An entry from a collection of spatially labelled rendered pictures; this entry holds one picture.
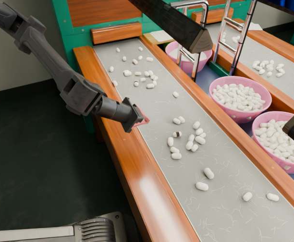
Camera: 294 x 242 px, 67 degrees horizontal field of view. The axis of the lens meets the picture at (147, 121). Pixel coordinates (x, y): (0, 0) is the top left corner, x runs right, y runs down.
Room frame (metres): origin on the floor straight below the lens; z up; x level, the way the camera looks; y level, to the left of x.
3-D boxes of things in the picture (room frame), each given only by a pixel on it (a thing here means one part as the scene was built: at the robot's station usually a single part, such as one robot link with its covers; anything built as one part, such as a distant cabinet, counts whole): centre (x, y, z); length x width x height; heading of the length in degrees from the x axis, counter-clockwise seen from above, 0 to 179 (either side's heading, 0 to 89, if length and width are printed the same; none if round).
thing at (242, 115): (0.80, -0.41, 0.72); 0.27 x 0.27 x 0.10
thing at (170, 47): (1.20, -0.24, 0.72); 0.27 x 0.27 x 0.10
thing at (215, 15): (1.58, -0.44, 0.83); 0.30 x 0.06 x 0.07; 113
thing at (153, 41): (1.40, -0.15, 0.77); 0.33 x 0.15 x 0.01; 113
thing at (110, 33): (1.32, 0.18, 0.83); 0.30 x 0.06 x 0.07; 113
